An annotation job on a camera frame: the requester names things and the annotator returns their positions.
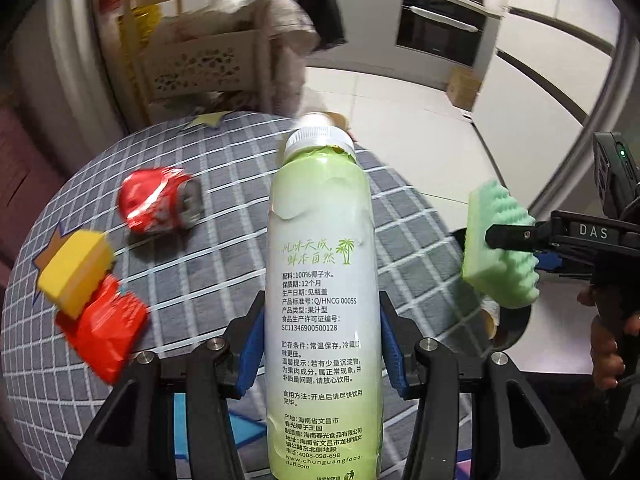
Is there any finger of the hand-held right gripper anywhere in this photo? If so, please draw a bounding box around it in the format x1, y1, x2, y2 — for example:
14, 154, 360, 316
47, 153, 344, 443
485, 210, 629, 272
536, 250, 598, 283

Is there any person's right hand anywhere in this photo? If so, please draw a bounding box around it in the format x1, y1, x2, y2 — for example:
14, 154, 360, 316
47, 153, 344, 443
577, 285, 640, 392

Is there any red snack packet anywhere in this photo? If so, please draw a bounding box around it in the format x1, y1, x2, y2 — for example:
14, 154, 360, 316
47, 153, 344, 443
54, 275, 149, 386

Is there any black hanging cloth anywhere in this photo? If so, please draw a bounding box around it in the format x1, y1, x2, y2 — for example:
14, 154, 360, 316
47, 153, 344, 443
300, 0, 348, 53

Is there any grey sliding door frame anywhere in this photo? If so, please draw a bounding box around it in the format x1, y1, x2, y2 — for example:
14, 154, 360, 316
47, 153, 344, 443
530, 25, 640, 221

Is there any black built-in oven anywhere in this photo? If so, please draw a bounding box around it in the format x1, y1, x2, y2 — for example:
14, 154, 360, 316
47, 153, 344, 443
395, 0, 488, 69

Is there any beige plastic storage cart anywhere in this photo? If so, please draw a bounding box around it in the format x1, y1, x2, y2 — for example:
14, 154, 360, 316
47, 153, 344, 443
95, 0, 281, 116

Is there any beige printed paper cup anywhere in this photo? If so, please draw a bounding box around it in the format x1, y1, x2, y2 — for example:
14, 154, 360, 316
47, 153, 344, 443
480, 295, 503, 341

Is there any maroon sofa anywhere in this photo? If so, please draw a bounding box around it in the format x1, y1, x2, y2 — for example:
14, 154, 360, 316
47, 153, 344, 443
0, 105, 66, 272

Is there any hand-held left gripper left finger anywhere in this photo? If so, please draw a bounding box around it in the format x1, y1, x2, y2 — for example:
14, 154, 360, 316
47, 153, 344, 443
65, 290, 266, 480

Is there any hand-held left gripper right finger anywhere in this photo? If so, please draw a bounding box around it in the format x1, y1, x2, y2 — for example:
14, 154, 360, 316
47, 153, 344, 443
377, 290, 576, 480

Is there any green wavy sponge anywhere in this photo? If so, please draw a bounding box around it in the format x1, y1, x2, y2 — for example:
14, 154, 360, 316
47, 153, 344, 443
461, 181, 541, 309

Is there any yellow plastic bag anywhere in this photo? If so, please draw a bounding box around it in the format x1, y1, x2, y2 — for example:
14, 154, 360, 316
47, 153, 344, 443
120, 5, 161, 66

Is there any pale cloth bag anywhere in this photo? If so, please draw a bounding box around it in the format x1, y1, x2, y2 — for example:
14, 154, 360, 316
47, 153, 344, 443
260, 0, 321, 57

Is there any green plastic drink bottle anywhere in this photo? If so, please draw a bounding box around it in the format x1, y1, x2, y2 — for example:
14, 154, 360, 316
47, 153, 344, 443
265, 127, 383, 480

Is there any crushed red can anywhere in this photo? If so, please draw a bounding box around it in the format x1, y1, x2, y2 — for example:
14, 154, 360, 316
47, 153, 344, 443
117, 167, 203, 235

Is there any yellow sponge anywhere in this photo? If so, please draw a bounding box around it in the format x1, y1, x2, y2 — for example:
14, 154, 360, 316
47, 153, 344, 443
37, 230, 116, 320

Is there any cardboard box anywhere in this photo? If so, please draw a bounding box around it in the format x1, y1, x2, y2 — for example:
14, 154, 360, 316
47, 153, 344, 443
446, 67, 482, 111

